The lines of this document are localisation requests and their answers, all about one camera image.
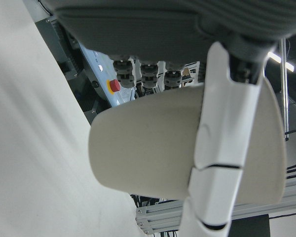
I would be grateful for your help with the cream paper cup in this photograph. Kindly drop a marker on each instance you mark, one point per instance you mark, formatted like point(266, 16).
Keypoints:
point(143, 143)

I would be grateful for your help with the aluminium extrusion beam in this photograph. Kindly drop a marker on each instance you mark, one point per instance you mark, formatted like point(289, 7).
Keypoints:
point(162, 214)

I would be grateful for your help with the blue teach pendant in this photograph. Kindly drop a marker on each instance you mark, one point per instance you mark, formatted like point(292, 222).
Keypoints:
point(101, 71)

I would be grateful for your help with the aluminium frame post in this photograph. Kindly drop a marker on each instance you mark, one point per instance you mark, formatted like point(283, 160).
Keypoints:
point(284, 98)

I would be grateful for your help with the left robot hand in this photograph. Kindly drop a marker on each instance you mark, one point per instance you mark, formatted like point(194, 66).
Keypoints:
point(138, 24)

